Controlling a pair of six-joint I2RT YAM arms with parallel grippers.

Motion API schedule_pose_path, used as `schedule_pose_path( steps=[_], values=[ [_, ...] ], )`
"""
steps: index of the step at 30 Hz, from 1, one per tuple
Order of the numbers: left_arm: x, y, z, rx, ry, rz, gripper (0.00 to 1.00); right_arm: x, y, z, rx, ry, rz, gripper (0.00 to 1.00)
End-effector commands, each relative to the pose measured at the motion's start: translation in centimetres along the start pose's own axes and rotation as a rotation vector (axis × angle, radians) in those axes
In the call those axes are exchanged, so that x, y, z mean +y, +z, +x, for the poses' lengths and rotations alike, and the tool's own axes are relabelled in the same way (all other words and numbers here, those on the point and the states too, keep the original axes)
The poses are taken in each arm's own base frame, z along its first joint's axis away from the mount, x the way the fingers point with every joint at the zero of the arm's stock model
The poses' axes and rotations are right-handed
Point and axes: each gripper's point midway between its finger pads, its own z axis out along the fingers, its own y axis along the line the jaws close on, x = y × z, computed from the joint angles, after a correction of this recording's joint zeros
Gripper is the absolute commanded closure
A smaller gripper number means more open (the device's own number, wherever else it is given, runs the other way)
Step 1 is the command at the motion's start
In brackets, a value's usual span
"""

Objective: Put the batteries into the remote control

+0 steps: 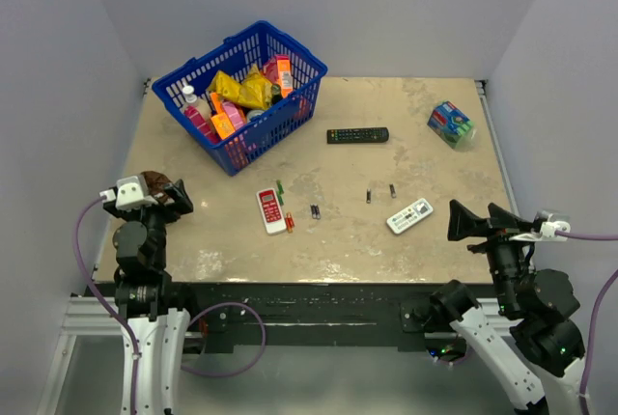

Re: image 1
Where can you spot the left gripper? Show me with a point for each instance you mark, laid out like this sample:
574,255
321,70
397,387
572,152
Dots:
179,205

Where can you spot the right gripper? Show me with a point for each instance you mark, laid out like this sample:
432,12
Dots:
463,221

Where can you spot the white red remote control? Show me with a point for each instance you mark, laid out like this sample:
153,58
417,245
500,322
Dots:
271,211

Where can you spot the orange battery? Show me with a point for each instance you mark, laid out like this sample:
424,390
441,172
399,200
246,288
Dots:
288,223
292,220

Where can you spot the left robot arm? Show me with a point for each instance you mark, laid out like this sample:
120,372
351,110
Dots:
153,311

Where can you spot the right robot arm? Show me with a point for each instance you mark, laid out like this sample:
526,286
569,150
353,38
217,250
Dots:
543,371

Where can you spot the white grey remote control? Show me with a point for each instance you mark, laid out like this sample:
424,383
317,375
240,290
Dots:
409,216

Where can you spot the black TV remote control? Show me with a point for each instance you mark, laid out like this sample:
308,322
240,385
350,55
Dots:
362,135

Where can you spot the brown crumpled cloth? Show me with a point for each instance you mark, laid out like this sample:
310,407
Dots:
157,184

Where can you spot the small orange box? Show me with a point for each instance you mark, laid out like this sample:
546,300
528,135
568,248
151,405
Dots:
222,125

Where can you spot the white cap bottle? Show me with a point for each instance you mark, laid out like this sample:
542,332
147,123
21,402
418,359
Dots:
196,102

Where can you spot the blue green sponge pack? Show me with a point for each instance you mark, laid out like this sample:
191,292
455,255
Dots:
452,126

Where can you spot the yellow snack bag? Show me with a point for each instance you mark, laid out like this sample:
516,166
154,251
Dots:
253,92

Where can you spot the orange pink box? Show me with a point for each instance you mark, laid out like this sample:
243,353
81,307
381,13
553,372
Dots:
278,70

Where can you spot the blue plastic shopping basket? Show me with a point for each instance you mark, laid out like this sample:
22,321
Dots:
253,45

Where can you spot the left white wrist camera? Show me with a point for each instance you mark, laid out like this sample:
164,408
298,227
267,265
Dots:
129,193

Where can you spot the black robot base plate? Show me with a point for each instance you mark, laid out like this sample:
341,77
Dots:
302,314

